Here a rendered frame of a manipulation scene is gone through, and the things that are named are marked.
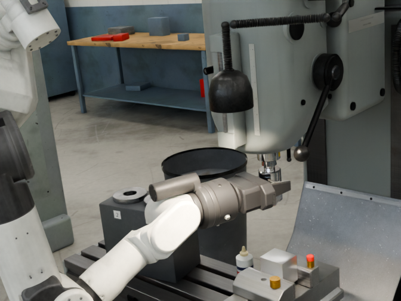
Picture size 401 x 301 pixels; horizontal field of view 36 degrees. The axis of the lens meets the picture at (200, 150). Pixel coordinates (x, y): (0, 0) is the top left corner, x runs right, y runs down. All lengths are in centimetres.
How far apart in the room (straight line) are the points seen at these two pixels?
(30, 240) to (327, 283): 70
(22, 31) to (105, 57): 731
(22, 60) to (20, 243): 32
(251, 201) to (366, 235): 47
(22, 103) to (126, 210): 57
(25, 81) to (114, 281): 38
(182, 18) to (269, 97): 609
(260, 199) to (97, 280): 36
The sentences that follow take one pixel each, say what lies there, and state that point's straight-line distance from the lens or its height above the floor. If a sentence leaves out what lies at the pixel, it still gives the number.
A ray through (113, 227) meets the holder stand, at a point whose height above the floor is 104.
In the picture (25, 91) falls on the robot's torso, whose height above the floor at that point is 150.
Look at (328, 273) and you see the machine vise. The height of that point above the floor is 99.
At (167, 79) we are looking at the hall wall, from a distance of 753.
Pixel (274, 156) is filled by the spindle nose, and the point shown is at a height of 129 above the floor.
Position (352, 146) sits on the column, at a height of 119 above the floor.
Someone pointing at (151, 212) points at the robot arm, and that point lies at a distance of 118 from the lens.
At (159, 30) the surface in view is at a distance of 702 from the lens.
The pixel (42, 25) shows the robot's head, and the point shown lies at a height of 160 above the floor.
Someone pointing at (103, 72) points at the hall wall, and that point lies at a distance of 843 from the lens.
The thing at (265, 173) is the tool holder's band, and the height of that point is 126.
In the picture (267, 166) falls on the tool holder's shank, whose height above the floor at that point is 127.
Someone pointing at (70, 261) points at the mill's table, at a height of 92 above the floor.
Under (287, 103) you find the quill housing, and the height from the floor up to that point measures 142.
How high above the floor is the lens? 168
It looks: 17 degrees down
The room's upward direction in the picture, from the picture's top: 5 degrees counter-clockwise
